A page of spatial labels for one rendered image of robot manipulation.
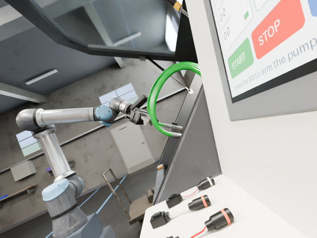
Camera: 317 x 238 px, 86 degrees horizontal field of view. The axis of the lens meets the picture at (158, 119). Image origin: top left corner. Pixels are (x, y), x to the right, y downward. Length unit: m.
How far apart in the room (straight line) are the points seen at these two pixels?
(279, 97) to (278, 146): 0.06
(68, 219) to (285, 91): 0.93
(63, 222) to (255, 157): 0.86
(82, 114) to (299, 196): 0.87
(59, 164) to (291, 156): 1.04
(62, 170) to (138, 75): 7.48
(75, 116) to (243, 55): 0.82
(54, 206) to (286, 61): 0.95
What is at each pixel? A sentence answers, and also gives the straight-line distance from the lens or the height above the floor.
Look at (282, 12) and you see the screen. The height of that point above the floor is 1.19.
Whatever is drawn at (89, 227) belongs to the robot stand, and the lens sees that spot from 1.00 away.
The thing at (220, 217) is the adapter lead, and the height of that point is 1.00.
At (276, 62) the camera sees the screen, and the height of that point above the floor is 1.16.
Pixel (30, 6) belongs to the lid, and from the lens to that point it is 1.07.
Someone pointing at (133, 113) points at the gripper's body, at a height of 1.30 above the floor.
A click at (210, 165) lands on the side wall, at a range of 0.48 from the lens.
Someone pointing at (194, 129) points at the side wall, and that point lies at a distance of 0.46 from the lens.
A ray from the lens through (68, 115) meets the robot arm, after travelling 0.96.
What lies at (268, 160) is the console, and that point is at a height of 1.05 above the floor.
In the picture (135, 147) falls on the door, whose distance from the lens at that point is 7.90.
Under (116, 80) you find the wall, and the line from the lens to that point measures 8.46.
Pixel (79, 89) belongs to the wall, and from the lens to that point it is 8.93.
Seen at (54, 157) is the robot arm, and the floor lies 1.26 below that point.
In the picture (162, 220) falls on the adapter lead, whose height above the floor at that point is 0.99.
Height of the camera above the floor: 1.14
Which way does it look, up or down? 4 degrees up
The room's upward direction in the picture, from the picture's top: 25 degrees counter-clockwise
